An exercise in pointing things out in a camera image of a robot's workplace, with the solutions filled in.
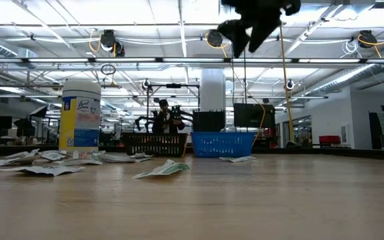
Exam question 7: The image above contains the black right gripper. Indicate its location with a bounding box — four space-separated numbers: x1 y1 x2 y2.
217 0 302 59

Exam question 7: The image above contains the long ceiling light strip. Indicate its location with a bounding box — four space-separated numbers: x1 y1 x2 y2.
0 57 384 65

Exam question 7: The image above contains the white building column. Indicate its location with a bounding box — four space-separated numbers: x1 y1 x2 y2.
200 68 227 113

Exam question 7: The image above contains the black monitor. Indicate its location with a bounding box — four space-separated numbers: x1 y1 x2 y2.
233 103 276 129

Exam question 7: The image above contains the black equipment cabinet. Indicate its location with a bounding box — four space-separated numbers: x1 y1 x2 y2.
192 111 227 133

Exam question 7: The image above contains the blue slotted plastic basket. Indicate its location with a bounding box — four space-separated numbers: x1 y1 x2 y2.
191 131 258 159

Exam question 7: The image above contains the person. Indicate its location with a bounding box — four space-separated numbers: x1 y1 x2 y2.
151 99 186 134

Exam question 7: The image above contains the green striped bandage wrapper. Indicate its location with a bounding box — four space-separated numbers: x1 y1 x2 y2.
132 159 192 180
219 155 257 163

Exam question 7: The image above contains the red cart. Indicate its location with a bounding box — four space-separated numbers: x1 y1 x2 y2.
318 135 341 147

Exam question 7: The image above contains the black slotted plastic basket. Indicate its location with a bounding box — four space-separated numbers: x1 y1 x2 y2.
121 132 188 158

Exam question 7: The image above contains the white long bandage wrapper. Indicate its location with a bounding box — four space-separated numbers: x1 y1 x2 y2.
93 153 136 164

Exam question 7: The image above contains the white yellow wipes canister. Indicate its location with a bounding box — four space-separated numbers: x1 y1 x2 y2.
58 79 102 153

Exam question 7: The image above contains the black ceiling cable reel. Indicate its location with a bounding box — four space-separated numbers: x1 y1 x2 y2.
206 29 225 48
357 29 375 49
99 29 126 58

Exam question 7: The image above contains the black hanging cable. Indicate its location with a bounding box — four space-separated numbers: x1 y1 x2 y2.
230 43 248 105

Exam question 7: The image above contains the yellow hanging cord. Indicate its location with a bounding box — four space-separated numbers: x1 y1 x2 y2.
276 23 296 148

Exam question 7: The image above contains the yellow drop cable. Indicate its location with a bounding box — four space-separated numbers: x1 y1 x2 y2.
251 101 267 149

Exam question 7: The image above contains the black gantry frame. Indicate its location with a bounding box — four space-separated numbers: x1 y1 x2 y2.
146 83 201 134

